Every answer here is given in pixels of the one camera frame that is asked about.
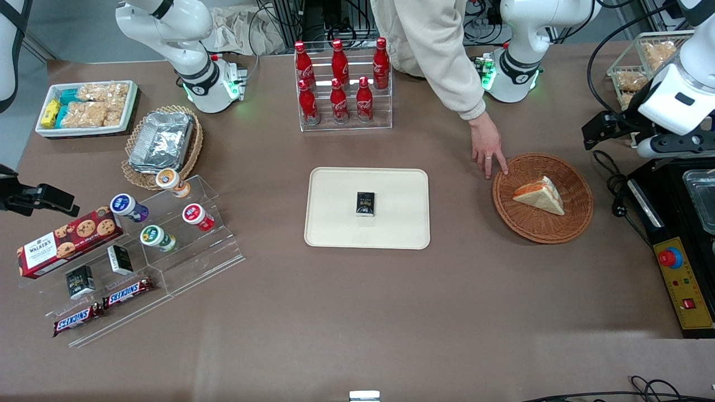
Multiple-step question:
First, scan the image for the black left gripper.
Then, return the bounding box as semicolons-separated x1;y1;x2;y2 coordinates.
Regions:
582;111;655;151

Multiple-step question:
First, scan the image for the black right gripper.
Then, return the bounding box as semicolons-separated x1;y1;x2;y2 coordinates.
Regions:
0;165;80;218

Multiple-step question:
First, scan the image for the triangular sandwich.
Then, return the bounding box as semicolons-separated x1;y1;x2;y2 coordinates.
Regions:
513;176;565;216

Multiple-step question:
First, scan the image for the round brown wicker basket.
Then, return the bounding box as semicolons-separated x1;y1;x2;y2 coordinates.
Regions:
492;152;594;245

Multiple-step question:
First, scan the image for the cream sweater forearm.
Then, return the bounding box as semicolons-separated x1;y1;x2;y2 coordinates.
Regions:
411;11;487;121

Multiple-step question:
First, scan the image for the oval light wicker basket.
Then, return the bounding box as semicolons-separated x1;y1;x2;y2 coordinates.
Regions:
121;105;204;191

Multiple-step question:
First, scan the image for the cream plastic tray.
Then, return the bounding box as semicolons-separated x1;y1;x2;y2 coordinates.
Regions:
304;167;431;250

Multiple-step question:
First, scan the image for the bare person hand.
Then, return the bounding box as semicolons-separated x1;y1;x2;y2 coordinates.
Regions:
468;111;510;180

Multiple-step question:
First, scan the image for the red Walkers cookie box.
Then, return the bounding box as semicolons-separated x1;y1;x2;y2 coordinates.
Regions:
16;205;125;279

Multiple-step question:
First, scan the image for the blue yogurt cup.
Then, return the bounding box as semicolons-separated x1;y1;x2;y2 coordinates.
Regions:
109;193;150;223

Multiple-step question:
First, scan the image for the yellow snack packet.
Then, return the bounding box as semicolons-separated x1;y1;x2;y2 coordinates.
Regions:
41;99;61;128

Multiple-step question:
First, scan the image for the black machine housing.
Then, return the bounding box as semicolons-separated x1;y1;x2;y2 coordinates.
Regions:
627;156;715;339

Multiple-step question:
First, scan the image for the green yogurt cup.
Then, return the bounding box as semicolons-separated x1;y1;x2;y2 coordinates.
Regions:
140;225;177;253

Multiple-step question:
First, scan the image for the orange yogurt cup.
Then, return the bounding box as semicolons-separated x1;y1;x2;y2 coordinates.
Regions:
155;167;191;199

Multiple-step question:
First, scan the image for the Snickers bar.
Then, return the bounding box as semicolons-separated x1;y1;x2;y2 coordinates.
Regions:
53;303;106;338
102;277;156;310

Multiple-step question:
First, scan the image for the white rectangular bin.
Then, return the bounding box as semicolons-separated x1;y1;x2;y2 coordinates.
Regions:
35;80;139;138

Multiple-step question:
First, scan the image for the stack of foil containers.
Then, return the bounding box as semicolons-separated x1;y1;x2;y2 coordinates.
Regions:
128;111;195;175

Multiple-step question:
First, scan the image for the clear plastic container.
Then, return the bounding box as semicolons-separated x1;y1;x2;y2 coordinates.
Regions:
683;169;715;236

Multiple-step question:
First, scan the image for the red yogurt cup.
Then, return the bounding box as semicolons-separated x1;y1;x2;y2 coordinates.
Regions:
182;203;216;232

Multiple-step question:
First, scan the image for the clear acrylic stepped stand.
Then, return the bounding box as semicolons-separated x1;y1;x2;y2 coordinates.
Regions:
21;174;246;348

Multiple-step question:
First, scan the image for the yellow control panel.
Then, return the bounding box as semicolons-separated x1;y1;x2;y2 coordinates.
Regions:
653;237;715;331

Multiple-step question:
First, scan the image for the clear acrylic bottle rack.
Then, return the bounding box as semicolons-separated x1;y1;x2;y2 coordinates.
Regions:
294;39;393;133

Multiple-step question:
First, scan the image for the red cola bottle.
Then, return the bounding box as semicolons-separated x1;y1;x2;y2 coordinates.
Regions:
373;37;390;90
298;79;320;125
294;41;315;85
331;39;350;84
356;76;374;123
330;78;350;124

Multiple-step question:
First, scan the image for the beige crumpled cloth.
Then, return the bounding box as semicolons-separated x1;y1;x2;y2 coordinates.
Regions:
204;7;285;55

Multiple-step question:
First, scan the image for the black power cable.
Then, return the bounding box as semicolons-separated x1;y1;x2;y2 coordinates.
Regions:
592;150;653;247

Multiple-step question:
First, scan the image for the white wire rack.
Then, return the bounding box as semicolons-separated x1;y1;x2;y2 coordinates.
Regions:
607;30;696;149

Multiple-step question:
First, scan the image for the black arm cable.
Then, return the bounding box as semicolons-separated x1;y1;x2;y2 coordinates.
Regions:
587;3;690;121

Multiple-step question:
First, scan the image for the black floor cable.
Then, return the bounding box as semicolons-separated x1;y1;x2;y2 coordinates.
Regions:
519;375;715;402

